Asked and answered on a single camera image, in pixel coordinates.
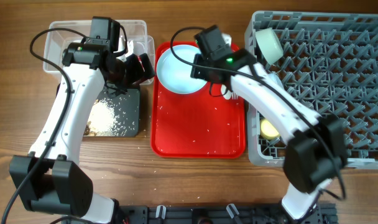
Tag white napkin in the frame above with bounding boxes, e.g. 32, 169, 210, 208
118, 37, 134, 60

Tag white plastic spoon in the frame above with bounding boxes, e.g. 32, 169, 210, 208
221, 85, 232, 100

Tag grey dishwasher rack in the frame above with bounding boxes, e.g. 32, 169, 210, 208
244, 11, 378, 170

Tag food scraps with rice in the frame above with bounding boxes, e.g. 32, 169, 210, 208
84, 97, 139, 137

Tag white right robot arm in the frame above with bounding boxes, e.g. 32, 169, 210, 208
176, 25, 348, 223

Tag white plastic fork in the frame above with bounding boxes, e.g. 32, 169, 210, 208
232, 93, 239, 100

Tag yellow plastic cup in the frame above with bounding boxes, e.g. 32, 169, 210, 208
260, 118, 280, 140

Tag green bowl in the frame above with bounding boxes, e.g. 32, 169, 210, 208
255, 28, 284, 65

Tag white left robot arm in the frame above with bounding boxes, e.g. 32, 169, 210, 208
2, 17, 155, 223

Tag small blue bowl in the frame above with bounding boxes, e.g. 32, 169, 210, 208
268, 73, 284, 89

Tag black waste tray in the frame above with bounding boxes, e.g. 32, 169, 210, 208
50, 81, 142, 138

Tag clear plastic bin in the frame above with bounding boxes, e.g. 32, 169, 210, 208
42, 20, 155, 86

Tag red plastic tray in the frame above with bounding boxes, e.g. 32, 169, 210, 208
150, 41, 247, 159

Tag light blue plate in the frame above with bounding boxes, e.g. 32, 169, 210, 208
156, 48, 206, 95

